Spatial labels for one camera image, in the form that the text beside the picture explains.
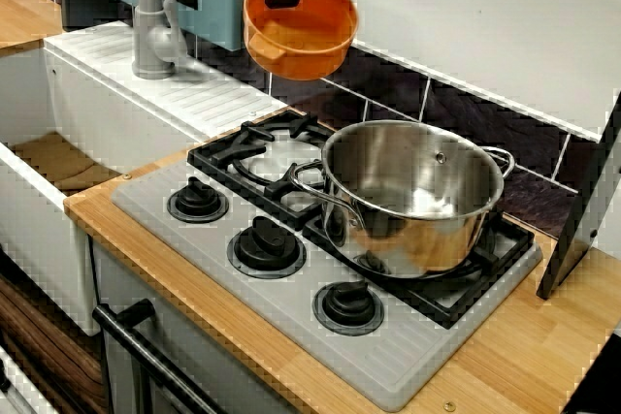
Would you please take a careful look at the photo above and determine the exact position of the grey stove top plate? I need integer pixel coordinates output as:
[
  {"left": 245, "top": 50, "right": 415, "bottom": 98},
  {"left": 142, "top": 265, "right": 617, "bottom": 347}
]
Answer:
[{"left": 110, "top": 135, "right": 544, "bottom": 413}]

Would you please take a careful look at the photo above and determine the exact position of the white oven door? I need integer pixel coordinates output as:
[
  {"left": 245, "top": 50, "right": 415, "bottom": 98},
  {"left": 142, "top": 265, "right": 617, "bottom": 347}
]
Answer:
[{"left": 94, "top": 243, "right": 302, "bottom": 414}]

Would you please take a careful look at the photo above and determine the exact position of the brown cardboard sheet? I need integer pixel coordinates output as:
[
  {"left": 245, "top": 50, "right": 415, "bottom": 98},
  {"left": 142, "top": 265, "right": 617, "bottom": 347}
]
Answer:
[{"left": 9, "top": 131, "right": 122, "bottom": 192}]

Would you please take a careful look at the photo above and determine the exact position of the black stove knob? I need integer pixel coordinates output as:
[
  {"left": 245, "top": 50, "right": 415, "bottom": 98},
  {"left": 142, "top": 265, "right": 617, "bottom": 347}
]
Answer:
[
  {"left": 167, "top": 175, "right": 230, "bottom": 224},
  {"left": 227, "top": 214, "right": 308, "bottom": 279},
  {"left": 312, "top": 280, "right": 385, "bottom": 336}
]

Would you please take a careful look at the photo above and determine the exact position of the black oven door handle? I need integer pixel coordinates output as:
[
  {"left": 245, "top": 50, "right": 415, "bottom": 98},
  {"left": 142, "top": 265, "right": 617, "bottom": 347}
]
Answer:
[{"left": 91, "top": 298, "right": 224, "bottom": 414}]

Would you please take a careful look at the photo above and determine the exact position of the orange plastic pot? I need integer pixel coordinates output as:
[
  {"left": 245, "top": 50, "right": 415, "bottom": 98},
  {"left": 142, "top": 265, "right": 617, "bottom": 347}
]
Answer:
[{"left": 242, "top": 0, "right": 360, "bottom": 81}]

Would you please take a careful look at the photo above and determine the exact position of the black burner grate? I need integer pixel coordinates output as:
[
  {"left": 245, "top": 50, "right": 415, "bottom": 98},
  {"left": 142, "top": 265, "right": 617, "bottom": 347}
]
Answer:
[
  {"left": 303, "top": 209, "right": 538, "bottom": 331},
  {"left": 186, "top": 110, "right": 343, "bottom": 232}
]

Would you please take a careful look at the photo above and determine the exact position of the grey faucet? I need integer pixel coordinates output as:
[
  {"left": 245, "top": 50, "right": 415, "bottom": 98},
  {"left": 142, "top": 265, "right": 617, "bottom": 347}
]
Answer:
[{"left": 131, "top": 0, "right": 189, "bottom": 80}]

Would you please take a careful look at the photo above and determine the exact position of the white sink basin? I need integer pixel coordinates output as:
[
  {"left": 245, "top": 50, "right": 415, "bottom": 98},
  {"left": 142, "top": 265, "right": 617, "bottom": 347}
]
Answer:
[{"left": 0, "top": 20, "right": 290, "bottom": 337}]

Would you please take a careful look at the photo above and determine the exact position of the dark grey side panel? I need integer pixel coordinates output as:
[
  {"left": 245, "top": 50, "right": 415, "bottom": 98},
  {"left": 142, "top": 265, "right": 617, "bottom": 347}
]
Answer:
[{"left": 536, "top": 88, "right": 621, "bottom": 302}]

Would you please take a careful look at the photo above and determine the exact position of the stainless steel pot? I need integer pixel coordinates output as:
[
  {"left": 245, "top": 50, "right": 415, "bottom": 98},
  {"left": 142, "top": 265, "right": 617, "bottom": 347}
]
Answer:
[{"left": 289, "top": 120, "right": 515, "bottom": 280}]

